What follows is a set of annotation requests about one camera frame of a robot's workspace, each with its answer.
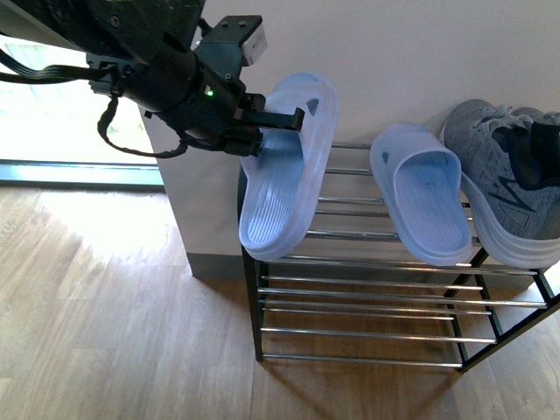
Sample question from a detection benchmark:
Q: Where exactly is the grey knit sneaker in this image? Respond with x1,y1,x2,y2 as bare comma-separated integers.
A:
440,99,559,269

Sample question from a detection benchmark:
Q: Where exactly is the light blue slipper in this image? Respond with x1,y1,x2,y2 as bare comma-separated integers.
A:
239,73,340,261
369,123,473,266

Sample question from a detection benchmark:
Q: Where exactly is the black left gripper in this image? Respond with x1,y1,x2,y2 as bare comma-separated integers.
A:
87,46,305,156

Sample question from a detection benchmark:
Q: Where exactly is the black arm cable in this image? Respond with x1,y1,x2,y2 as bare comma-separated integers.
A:
0,43,193,159

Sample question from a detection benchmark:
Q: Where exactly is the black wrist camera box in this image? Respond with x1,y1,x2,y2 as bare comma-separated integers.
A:
194,15,268,81

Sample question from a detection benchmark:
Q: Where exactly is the left window with dark frame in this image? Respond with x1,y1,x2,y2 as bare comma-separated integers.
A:
1,35,164,191

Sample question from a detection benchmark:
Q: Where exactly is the black metal shoe rack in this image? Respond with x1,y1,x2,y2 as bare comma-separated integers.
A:
243,142,559,372

